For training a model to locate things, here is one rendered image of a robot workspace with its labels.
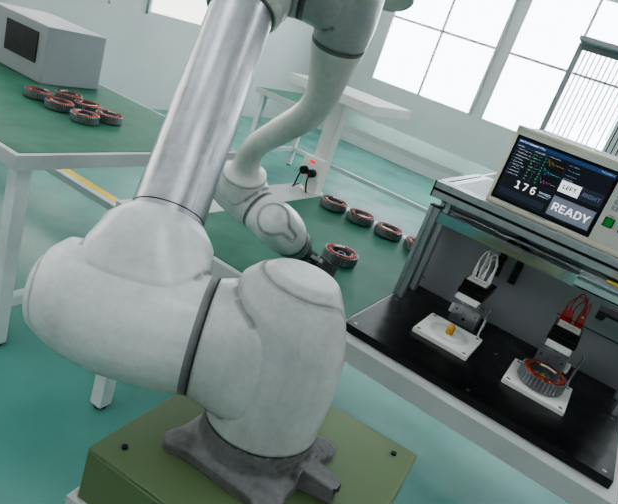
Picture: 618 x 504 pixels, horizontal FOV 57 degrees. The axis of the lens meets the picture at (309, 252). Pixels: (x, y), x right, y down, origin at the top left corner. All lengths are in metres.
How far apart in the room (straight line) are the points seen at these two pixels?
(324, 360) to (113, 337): 0.24
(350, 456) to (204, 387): 0.28
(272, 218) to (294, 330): 0.63
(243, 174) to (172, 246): 0.65
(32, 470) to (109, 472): 1.15
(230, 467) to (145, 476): 0.10
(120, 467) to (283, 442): 0.20
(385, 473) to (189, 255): 0.42
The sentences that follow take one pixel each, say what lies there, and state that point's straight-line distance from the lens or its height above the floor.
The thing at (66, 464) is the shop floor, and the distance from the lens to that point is 1.95.
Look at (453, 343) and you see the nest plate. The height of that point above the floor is 0.78.
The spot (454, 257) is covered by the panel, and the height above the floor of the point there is 0.90.
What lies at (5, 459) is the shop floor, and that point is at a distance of 1.95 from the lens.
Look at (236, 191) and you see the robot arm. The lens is 1.33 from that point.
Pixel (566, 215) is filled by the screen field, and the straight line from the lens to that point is 1.55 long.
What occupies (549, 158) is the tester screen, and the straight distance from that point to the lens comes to 1.55.
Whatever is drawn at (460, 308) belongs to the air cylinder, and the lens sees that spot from 1.64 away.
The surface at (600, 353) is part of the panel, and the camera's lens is 1.74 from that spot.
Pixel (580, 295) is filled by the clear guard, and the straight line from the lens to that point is 1.33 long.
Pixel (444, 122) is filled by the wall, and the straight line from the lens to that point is 8.20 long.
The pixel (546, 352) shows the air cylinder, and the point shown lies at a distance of 1.62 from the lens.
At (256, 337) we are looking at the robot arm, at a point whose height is 1.05.
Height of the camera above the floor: 1.38
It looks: 21 degrees down
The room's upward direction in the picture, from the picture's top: 19 degrees clockwise
